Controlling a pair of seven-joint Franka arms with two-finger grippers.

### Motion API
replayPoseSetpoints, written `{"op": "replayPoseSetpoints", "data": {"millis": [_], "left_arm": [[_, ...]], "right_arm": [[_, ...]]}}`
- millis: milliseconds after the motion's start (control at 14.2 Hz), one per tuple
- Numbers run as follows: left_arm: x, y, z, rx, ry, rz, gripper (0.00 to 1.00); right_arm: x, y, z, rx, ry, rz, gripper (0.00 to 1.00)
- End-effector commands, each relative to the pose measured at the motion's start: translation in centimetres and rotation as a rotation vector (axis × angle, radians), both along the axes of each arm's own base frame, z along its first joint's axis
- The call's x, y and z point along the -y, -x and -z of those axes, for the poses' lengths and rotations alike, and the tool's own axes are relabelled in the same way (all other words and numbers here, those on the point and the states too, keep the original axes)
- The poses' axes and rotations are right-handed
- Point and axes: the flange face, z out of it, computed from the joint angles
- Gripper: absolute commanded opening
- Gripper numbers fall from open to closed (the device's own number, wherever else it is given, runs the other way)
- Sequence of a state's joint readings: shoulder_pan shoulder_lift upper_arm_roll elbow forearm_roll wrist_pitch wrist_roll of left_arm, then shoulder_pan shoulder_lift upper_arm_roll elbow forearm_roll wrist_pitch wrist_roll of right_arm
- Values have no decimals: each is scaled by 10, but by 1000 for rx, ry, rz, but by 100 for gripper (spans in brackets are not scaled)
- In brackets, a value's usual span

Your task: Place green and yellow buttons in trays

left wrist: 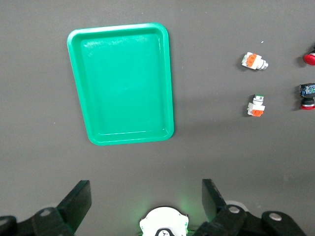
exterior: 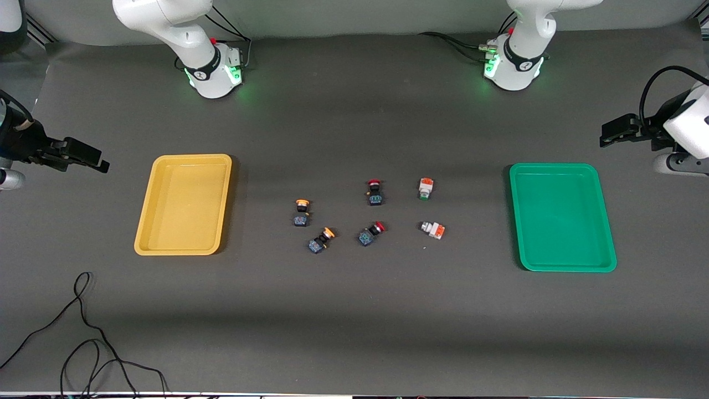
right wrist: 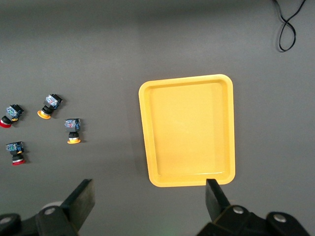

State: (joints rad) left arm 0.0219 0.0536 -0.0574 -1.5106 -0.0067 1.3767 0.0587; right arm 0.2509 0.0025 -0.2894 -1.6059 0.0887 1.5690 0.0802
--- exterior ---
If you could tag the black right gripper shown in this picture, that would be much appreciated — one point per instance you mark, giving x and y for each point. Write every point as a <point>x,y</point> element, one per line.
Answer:
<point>23,143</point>

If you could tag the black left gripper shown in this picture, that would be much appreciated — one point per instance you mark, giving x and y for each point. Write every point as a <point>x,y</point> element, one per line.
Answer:
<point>657,129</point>

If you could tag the white orange switch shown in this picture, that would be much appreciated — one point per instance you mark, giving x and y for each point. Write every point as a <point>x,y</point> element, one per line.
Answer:
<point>433,229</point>
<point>425,188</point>

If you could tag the yellow push button switch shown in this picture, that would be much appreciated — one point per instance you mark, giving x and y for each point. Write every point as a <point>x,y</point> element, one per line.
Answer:
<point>320,241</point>
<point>301,213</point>

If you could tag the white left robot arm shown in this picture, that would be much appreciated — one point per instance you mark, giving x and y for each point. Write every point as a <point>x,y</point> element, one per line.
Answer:
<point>526,66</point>

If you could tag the green plastic tray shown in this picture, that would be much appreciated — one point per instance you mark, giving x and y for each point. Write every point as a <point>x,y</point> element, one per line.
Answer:
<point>562,219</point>

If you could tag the yellow plastic tray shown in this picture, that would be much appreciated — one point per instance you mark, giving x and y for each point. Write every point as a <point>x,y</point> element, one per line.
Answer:
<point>185,208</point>

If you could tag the dark grey table mat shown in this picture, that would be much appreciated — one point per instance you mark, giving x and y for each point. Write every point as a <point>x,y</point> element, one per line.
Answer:
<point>354,321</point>

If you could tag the aluminium frame rail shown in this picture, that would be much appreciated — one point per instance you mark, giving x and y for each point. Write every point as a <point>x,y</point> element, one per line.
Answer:
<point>41,30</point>

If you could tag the red push button switch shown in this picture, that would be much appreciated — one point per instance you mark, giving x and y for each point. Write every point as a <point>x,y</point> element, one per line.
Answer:
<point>375,193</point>
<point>370,235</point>

